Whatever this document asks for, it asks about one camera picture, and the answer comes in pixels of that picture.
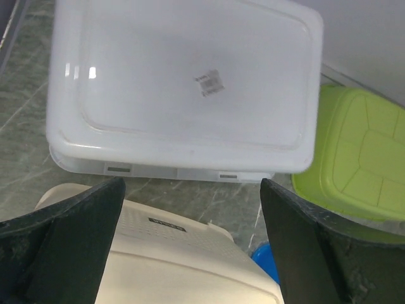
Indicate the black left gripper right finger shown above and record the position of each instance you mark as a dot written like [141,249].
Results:
[322,257]

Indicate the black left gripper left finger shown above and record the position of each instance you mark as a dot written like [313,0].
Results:
[57,254]

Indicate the blue plastic tub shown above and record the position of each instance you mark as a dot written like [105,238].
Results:
[263,257]

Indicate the cream perforated laundry basket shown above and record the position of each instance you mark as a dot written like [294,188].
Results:
[160,257]

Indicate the green plastic tray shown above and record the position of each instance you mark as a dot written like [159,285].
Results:
[358,165]

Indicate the large white plastic tub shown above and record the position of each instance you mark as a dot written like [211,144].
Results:
[221,91]

